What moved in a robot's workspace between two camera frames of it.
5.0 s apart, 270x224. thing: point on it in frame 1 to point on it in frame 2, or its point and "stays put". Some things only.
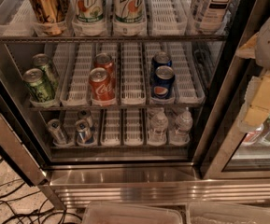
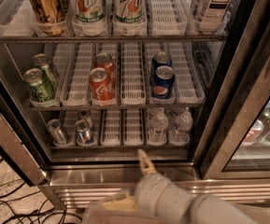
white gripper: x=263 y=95 to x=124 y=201
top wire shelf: x=110 y=37 stays put
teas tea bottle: x=212 y=6 stays put
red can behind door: x=253 y=135 stays put
